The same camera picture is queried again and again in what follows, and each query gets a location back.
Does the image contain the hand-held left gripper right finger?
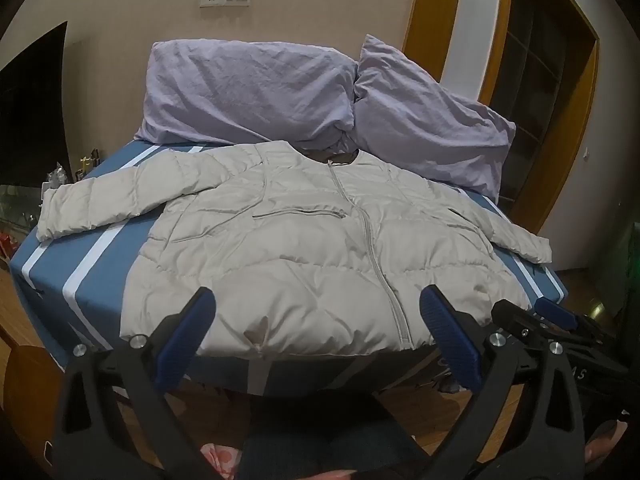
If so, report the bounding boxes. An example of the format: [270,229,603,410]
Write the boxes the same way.
[419,284,587,480]

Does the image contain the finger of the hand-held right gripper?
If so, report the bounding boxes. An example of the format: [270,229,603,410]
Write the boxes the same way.
[491,299,545,345]
[534,297,595,335]

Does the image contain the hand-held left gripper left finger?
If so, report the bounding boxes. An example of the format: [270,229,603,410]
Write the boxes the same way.
[52,286,223,480]

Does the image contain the beige puffer jacket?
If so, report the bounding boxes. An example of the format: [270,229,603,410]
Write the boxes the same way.
[36,141,553,361]

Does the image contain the person's right hand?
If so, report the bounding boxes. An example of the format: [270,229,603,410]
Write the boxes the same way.
[585,421,631,467]

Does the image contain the grey sneaker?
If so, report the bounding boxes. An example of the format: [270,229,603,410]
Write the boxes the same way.
[429,355,465,395]

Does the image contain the pink slipper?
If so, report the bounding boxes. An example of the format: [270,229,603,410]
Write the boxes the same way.
[199,442,247,480]

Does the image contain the blue striped bed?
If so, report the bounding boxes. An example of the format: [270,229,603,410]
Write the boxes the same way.
[9,140,571,402]

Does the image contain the person's dark trouser legs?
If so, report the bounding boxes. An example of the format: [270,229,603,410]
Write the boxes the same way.
[242,407,418,480]

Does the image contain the narrow purple pillow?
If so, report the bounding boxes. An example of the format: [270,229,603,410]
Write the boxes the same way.
[352,35,517,202]

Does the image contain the wide purple pillow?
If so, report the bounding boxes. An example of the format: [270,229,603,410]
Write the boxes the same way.
[134,40,359,152]

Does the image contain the dark screen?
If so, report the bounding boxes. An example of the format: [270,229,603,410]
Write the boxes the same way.
[0,21,69,187]

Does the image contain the wooden door frame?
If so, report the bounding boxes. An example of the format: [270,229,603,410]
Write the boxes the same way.
[477,0,601,237]

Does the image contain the wooden wall trim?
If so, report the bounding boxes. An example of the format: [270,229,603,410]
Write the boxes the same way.
[402,0,466,84]

